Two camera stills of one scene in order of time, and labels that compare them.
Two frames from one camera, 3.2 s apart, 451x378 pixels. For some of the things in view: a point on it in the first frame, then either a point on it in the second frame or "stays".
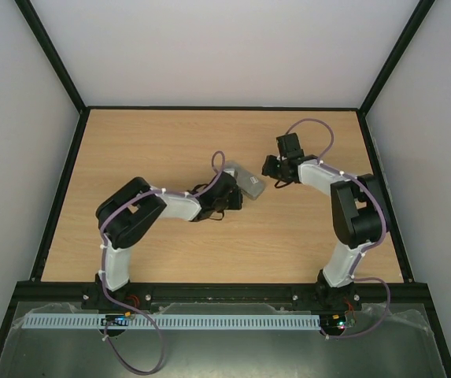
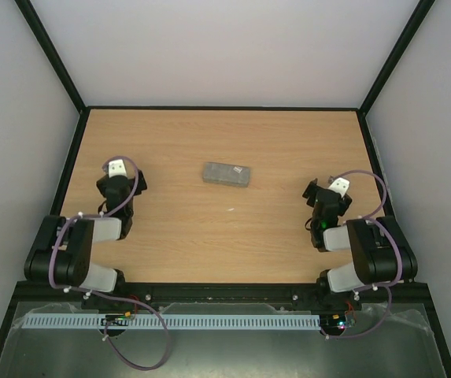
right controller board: x=332 y=322 stays
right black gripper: x=271 y=167 → x=310 y=191
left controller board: x=118 y=320 stays
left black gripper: x=238 y=195 → x=142 y=183
